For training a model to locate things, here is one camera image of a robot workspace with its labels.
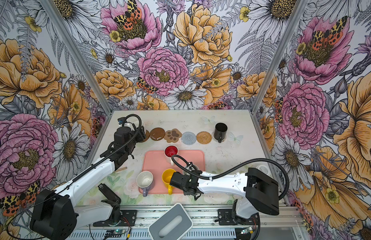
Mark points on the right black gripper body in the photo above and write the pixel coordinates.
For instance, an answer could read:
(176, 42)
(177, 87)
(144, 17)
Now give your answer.
(185, 191)

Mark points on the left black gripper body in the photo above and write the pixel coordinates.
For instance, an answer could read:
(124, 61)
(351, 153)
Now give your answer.
(138, 136)

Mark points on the matte brown round coaster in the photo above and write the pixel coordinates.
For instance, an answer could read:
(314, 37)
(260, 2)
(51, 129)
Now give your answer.
(147, 134)

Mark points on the glossy brown round coaster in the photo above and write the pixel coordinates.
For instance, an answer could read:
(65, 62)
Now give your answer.
(157, 134)

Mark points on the white mug red inside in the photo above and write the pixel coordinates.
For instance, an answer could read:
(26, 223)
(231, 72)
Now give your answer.
(169, 152)

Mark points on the grey blue round coaster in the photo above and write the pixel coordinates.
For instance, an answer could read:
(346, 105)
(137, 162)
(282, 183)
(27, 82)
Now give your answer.
(188, 138)

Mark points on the brown paw print coaster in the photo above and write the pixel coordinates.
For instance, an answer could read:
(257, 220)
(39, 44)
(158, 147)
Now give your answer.
(172, 136)

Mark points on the woven wicker round coaster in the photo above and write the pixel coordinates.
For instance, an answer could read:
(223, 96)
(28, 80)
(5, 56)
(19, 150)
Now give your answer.
(204, 137)

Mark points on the black mug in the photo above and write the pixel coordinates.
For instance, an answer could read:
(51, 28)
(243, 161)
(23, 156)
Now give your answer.
(220, 131)

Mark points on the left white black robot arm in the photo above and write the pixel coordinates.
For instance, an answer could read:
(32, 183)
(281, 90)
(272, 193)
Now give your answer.
(76, 188)

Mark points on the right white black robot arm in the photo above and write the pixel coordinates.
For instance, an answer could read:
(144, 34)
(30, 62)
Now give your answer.
(258, 191)

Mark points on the yellow mug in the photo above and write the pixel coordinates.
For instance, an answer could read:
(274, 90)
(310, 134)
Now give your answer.
(166, 178)

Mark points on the small wooden mallet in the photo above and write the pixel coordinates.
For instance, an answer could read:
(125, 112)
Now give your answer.
(121, 169)

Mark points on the black rectangular remote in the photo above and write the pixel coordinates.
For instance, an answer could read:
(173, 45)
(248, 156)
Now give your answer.
(109, 194)

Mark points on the green circuit board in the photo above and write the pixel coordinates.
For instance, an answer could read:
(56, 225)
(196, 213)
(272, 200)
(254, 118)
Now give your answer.
(114, 233)

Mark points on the white mug purple handle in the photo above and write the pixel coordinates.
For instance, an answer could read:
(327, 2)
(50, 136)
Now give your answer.
(145, 181)

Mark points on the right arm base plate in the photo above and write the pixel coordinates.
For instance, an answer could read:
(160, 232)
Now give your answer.
(228, 217)

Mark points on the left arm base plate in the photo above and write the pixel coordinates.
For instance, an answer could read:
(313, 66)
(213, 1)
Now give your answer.
(128, 217)

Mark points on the aluminium front rail frame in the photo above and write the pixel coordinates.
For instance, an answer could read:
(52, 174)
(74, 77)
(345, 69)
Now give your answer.
(57, 221)

